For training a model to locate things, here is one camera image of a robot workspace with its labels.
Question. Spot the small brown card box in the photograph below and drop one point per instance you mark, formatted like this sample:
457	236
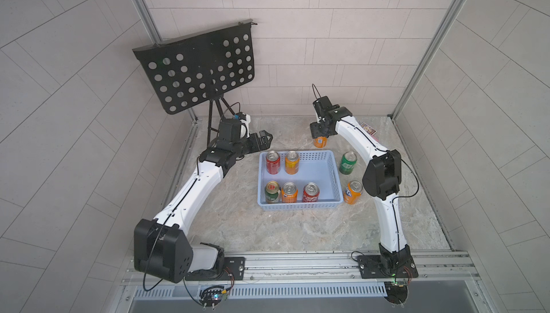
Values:
369	129

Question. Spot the black perforated music stand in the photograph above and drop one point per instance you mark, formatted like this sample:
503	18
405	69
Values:
198	68

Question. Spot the right round circuit board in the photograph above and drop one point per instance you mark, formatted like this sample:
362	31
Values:
396	294

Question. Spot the red can front row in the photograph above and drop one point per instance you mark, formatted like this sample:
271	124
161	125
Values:
310	193

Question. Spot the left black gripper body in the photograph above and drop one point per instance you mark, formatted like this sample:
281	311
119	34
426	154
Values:
249	145

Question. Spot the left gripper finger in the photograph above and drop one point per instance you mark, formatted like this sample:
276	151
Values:
265	141
264	133

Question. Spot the green Sprite can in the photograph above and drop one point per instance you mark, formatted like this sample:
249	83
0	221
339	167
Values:
348	162

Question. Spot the round circuit board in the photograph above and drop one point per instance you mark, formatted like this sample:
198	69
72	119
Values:
212	296
396	294

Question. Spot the aluminium front rail frame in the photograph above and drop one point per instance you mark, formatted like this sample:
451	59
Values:
308	275

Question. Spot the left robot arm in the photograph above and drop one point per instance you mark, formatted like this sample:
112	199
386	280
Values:
161	246

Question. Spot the red cola can back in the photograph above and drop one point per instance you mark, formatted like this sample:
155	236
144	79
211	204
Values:
273	162

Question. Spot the green and red can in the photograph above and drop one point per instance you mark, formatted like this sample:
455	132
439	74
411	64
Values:
272	192

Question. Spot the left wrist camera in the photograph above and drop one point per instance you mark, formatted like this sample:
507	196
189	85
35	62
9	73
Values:
233	131

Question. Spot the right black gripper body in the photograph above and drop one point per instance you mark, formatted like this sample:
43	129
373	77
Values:
321	128

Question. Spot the orange can front row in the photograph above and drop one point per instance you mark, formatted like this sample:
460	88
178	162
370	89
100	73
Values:
289	193

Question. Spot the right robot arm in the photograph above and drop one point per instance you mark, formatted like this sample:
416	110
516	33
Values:
381	180

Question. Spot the lavender perforated plastic basket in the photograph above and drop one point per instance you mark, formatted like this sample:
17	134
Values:
318	167

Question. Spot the orange soda can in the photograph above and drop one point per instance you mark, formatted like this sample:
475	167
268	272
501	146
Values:
320	142
291	161

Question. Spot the orange Fanta can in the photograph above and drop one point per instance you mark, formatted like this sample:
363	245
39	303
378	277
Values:
352	192

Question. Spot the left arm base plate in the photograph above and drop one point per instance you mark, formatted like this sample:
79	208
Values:
221	271

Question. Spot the left round circuit board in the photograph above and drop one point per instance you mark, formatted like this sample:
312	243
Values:
212	296

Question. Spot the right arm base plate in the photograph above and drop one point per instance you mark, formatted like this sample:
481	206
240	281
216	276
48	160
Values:
375	267

